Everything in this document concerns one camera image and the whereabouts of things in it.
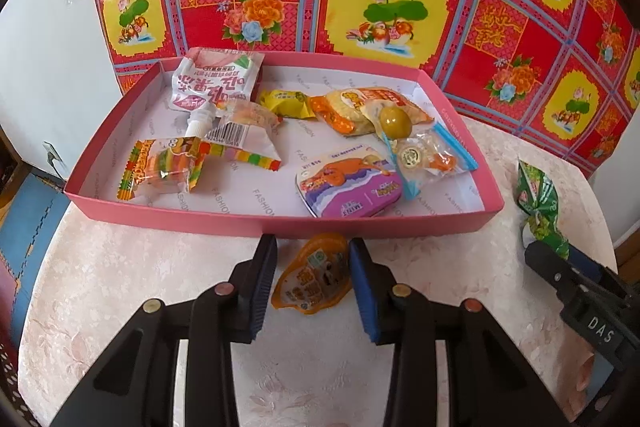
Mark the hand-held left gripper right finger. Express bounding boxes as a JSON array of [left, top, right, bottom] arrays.
[[348, 238, 591, 427]]

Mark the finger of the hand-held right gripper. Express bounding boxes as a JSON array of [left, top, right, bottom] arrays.
[[567, 246, 623, 293], [525, 241, 583, 294]]

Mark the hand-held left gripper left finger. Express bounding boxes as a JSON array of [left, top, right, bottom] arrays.
[[50, 234, 278, 427]]

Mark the orange jelly cup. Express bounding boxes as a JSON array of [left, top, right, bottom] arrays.
[[271, 233, 353, 314]]

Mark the green candy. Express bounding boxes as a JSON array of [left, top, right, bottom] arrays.
[[516, 159, 571, 260]]

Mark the pink cardboard box tray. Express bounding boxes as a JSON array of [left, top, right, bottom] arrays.
[[64, 52, 505, 240]]

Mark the clear packet with blue edge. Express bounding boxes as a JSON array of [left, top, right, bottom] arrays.
[[385, 124, 479, 200]]

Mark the burger gummy candy packet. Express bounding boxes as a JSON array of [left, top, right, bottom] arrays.
[[116, 138, 206, 202]]

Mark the clear packet with striped edge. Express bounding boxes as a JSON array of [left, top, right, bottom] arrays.
[[200, 101, 285, 172]]

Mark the clear packet with olive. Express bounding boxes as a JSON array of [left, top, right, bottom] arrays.
[[361, 99, 436, 142]]

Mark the small yellow snack packet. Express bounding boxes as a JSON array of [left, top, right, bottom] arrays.
[[257, 89, 311, 120]]

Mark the orange noodle snack packet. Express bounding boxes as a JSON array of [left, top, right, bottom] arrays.
[[307, 87, 435, 138]]

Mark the white pink spout pouch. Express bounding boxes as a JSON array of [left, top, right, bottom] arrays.
[[171, 48, 266, 140]]

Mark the blue foam floor mat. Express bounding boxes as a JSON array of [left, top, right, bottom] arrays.
[[0, 172, 71, 298]]

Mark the brown wooden furniture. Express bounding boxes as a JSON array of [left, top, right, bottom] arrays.
[[0, 127, 23, 212]]

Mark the wall power outlet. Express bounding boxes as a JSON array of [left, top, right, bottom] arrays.
[[42, 142, 63, 170]]

